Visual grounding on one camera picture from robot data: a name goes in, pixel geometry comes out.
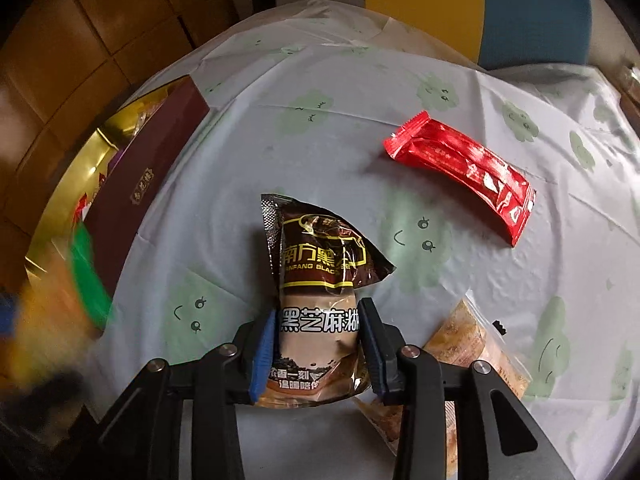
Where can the pale printed tablecloth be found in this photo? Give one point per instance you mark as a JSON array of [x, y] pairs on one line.
[[350, 125]]

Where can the small black object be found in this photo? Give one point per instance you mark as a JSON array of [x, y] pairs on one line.
[[499, 327]]

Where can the maroon gift box gold interior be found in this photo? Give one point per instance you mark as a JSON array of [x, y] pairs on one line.
[[145, 180]]

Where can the long red foil packet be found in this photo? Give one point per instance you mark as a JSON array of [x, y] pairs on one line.
[[460, 170]]

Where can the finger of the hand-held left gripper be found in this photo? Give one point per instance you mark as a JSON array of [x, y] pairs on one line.
[[6, 312]]

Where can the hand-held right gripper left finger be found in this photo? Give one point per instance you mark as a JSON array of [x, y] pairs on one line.
[[262, 355]]

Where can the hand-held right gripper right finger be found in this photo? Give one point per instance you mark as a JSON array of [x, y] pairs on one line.
[[376, 380]]

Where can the brown sesame paste packet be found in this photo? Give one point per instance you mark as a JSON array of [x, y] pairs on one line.
[[315, 260]]

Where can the clear packet of orange crackers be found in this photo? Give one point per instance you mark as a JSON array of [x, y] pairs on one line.
[[465, 340]]

